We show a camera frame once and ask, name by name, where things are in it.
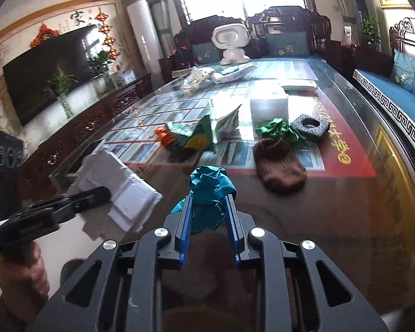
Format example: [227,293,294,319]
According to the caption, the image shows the white foam block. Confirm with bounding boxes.
[250,98,289,123]

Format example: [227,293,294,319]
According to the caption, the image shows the green potted plant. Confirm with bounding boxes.
[361,16,381,50]

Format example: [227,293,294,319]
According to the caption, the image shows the glass vase with bamboo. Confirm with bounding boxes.
[44,71,78,118]

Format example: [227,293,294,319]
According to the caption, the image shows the white robot figurine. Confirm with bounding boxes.
[211,23,251,66]

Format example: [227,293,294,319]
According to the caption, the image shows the teal embroidered cushion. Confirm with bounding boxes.
[265,32,310,57]

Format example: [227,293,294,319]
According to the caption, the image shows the orange crumpled wrapper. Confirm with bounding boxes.
[154,127,176,148]

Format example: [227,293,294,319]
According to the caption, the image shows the blue bench seat pad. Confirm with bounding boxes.
[352,69,415,150]

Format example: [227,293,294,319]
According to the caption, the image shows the dark wooden sofa bench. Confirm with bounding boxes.
[159,6,332,82]

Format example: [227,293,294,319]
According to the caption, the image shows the black flat television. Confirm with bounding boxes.
[3,25,102,126]

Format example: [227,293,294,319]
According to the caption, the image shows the green crumpled paper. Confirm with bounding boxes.
[255,118,307,144]

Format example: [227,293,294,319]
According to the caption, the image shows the white crumpled plastic bag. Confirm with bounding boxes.
[181,67,215,93]

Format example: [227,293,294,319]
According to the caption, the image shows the brown knitted sock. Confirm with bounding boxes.
[253,138,307,194]

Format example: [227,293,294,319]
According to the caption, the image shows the white blue tray device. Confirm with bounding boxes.
[210,63,257,85]

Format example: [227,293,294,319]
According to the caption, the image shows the red chinese knot decoration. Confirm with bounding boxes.
[95,9,120,61]

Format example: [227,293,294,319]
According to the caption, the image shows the white standing air conditioner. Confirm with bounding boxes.
[126,0,164,89]

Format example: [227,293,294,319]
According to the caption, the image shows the teal paper ball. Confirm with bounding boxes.
[188,165,237,235]

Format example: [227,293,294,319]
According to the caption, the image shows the person's left hand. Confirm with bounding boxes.
[0,242,50,324]

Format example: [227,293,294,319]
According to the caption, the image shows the white flat tissue pack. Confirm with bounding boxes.
[280,79,318,92]

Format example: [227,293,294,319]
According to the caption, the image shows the dark grey foam ring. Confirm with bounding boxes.
[290,113,331,142]

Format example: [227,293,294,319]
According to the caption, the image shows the blue embroidered side cushion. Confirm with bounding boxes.
[390,50,415,97]

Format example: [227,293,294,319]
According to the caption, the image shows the green yellow paper scrap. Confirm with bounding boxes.
[165,115,216,152]

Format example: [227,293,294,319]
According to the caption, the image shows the white open booklet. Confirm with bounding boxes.
[214,105,241,142]

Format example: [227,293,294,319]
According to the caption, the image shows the dark wooden tv cabinet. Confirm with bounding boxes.
[18,74,153,200]

